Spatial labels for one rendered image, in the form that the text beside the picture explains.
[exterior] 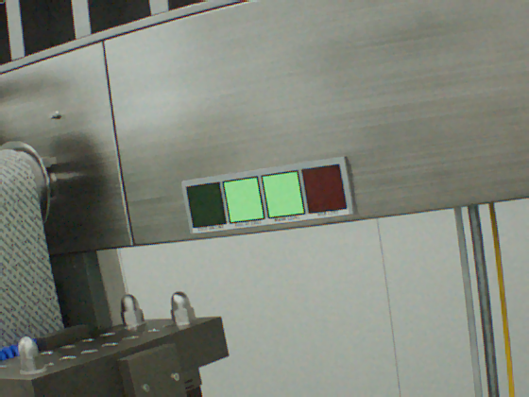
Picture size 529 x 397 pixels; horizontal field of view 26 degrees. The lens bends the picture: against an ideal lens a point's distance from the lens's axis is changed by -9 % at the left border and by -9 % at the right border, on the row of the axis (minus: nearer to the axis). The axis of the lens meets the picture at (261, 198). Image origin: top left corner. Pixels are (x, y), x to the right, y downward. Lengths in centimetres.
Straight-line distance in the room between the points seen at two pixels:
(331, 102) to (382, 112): 7
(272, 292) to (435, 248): 70
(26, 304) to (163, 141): 30
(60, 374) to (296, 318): 304
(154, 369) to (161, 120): 35
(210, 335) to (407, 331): 258
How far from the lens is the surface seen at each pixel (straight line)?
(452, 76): 140
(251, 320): 452
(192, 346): 161
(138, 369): 149
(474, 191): 140
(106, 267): 198
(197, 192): 160
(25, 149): 172
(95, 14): 174
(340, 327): 432
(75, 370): 143
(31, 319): 166
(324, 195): 149
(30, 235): 167
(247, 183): 155
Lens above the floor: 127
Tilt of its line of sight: 3 degrees down
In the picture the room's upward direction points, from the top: 10 degrees counter-clockwise
